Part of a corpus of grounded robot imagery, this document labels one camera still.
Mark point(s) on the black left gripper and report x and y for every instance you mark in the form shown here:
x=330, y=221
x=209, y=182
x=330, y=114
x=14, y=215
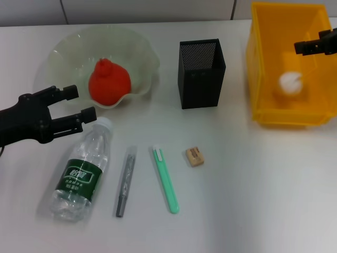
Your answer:
x=23, y=121

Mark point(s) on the red-orange fruit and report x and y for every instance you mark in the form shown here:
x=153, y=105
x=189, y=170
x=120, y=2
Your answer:
x=109, y=84

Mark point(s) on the black mesh pen holder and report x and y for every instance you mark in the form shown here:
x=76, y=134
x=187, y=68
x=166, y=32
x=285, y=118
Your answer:
x=200, y=89

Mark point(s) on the translucent green wavy fruit plate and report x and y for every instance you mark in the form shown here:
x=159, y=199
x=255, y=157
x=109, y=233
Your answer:
x=68, y=52

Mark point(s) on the white paper ball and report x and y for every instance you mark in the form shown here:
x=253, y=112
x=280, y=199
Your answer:
x=289, y=84

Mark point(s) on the mint green pen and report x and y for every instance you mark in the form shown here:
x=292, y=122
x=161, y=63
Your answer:
x=166, y=179

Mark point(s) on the grey marker pen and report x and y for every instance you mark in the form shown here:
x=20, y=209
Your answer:
x=126, y=179

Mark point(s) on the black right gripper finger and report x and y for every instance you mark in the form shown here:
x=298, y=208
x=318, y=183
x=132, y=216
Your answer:
x=305, y=48

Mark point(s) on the yellow plastic bin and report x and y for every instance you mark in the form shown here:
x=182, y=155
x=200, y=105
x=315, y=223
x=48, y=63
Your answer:
x=271, y=52

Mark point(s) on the clear green-label water bottle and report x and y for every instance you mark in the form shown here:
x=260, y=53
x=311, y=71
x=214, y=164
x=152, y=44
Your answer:
x=81, y=171

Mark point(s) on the beige eraser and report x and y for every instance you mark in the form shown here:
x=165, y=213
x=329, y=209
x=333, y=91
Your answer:
x=194, y=157

